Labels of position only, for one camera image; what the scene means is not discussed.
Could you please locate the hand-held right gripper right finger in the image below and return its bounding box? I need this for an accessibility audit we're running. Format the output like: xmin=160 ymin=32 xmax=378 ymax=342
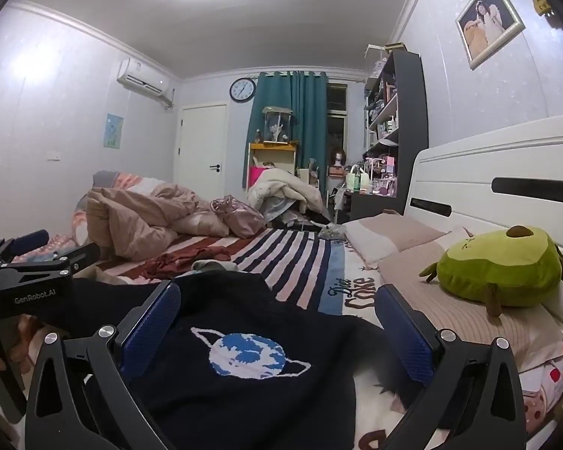
xmin=374 ymin=283 xmax=528 ymax=450

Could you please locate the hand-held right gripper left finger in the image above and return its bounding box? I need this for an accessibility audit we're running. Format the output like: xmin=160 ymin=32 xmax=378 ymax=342
xmin=26 ymin=281 xmax=184 ymax=450

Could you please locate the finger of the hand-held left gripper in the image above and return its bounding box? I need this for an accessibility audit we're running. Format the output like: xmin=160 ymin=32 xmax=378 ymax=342
xmin=0 ymin=241 xmax=101 ymax=279
xmin=0 ymin=229 xmax=51 ymax=263

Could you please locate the navy planet print sweater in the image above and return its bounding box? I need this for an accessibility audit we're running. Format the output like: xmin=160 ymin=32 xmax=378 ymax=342
xmin=72 ymin=272 xmax=456 ymax=450

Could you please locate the large beige pillow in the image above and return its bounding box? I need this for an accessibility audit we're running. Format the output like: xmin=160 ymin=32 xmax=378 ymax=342
xmin=378 ymin=225 xmax=563 ymax=373

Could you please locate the beige crumpled duvet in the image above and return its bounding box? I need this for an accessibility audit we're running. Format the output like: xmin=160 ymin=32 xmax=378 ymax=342
xmin=85 ymin=178 xmax=230 ymax=261

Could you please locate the red garment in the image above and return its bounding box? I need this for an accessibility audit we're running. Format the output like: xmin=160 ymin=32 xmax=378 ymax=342
xmin=141 ymin=244 xmax=233 ymax=282

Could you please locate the pale green garment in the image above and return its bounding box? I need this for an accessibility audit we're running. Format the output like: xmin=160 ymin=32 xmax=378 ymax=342
xmin=191 ymin=259 xmax=239 ymax=273

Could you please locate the small beige pillow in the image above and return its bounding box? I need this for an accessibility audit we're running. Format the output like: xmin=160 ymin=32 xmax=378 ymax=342
xmin=345 ymin=212 xmax=449 ymax=266

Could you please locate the green avocado plush toy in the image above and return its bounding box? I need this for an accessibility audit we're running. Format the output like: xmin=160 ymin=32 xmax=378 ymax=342
xmin=420 ymin=225 xmax=563 ymax=318

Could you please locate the dark dressing desk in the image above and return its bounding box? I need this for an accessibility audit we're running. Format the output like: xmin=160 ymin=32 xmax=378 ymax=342
xmin=347 ymin=187 xmax=406 ymax=223

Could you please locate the striped printed blanket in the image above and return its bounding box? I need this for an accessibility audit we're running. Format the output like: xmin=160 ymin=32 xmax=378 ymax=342
xmin=98 ymin=227 xmax=526 ymax=450

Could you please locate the shiny pink jacket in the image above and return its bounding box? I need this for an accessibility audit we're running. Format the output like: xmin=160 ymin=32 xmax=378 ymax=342
xmin=211 ymin=195 xmax=266 ymax=237

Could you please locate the printed bed sheet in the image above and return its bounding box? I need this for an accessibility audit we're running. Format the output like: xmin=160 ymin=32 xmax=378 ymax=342
xmin=9 ymin=171 xmax=563 ymax=450

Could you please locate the white door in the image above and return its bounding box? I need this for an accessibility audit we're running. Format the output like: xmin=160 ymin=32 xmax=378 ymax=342
xmin=176 ymin=103 xmax=228 ymax=200

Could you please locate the white air conditioner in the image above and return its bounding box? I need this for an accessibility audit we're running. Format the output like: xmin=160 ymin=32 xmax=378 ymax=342
xmin=117 ymin=57 xmax=175 ymax=110

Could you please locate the white quilt pile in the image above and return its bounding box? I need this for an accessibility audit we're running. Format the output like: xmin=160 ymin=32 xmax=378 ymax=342
xmin=248 ymin=166 xmax=327 ymax=223

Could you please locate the mannequin head with wig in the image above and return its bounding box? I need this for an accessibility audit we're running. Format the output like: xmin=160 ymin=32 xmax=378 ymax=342
xmin=331 ymin=147 xmax=350 ymax=176

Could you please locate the white headboard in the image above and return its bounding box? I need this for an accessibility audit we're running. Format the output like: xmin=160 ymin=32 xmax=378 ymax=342
xmin=403 ymin=112 xmax=563 ymax=329

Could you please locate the yellow shelf unit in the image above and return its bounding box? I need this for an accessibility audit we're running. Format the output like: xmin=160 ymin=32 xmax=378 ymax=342
xmin=246 ymin=142 xmax=298 ymax=193

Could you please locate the dark tall bookshelf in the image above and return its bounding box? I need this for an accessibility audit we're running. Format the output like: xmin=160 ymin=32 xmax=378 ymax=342
xmin=362 ymin=44 xmax=428 ymax=219

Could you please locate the glass display case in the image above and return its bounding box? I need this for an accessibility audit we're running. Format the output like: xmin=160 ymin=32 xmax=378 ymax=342
xmin=262 ymin=107 xmax=294 ymax=144

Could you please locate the teal curtain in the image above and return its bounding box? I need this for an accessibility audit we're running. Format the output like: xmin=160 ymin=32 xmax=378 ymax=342
xmin=244 ymin=70 xmax=329 ymax=198

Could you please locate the framed photo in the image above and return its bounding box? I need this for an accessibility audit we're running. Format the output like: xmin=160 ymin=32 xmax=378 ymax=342
xmin=455 ymin=0 xmax=526 ymax=71

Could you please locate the small wall poster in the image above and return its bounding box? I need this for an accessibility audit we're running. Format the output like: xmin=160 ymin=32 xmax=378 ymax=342
xmin=104 ymin=113 xmax=125 ymax=148

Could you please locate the round wall clock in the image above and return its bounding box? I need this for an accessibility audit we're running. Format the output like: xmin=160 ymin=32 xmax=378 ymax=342
xmin=228 ymin=77 xmax=257 ymax=103

